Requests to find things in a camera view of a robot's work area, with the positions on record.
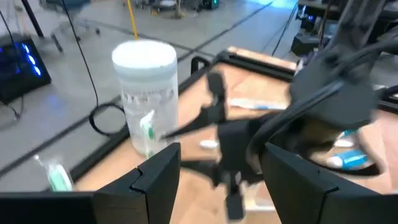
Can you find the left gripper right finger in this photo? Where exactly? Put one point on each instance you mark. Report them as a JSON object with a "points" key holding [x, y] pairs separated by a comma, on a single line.
{"points": [[298, 193]]}

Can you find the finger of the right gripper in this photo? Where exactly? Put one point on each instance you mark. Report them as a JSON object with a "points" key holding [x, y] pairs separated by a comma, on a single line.
{"points": [[211, 171], [199, 119]]}

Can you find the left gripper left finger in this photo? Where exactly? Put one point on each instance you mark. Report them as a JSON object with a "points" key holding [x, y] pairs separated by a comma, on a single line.
{"points": [[149, 199]]}

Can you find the blue white toothbrush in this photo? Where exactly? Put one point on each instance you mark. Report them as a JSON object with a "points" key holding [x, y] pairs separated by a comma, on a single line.
{"points": [[261, 106]]}

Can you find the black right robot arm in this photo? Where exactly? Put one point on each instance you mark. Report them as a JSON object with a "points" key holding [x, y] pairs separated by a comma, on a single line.
{"points": [[335, 99]]}

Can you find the white wipes canister green label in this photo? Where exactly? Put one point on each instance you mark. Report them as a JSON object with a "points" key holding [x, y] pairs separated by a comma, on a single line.
{"points": [[146, 77]]}

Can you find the black equipment box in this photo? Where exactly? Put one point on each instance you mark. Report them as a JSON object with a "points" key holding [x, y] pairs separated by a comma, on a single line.
{"points": [[306, 43]]}

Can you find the office chair base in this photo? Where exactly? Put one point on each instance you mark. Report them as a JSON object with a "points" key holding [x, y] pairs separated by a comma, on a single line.
{"points": [[77, 23]]}

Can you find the black computer blue lights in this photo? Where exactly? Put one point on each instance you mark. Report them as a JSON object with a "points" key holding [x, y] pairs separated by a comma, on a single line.
{"points": [[18, 77]]}

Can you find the black pole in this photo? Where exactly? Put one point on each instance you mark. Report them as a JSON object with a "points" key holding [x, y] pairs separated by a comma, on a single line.
{"points": [[32, 20]]}

